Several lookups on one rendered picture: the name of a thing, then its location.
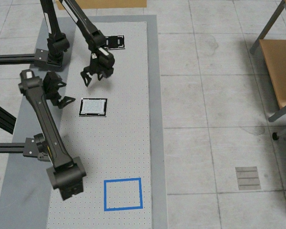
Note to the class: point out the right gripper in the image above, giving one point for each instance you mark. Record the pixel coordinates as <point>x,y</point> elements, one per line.
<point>64,102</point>

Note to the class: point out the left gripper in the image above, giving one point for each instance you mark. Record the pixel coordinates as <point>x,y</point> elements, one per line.
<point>86,76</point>

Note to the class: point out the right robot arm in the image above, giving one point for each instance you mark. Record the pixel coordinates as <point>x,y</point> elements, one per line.
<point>66,172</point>

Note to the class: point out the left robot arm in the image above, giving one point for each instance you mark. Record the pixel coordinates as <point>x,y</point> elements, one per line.
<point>57,41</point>

